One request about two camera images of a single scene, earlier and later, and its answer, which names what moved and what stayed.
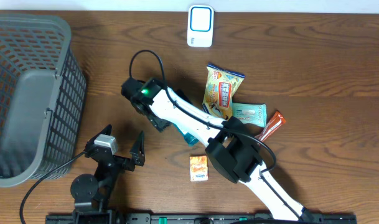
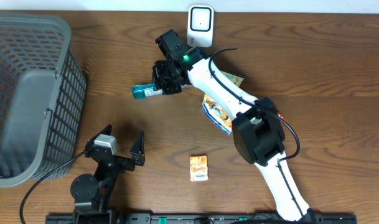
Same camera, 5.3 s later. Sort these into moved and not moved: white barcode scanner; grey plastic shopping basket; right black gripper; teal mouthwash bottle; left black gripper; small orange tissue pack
Moved: teal mouthwash bottle; right black gripper
Not moved: left black gripper; white barcode scanner; grey plastic shopping basket; small orange tissue pack
